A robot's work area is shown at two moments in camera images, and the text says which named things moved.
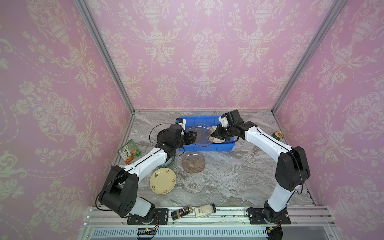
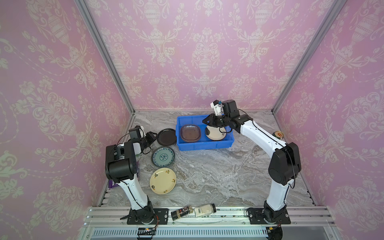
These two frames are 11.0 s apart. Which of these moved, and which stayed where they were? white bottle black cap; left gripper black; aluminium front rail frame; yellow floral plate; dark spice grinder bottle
Moved: left gripper black
Stayed: dark spice grinder bottle; white bottle black cap; aluminium front rail frame; yellow floral plate
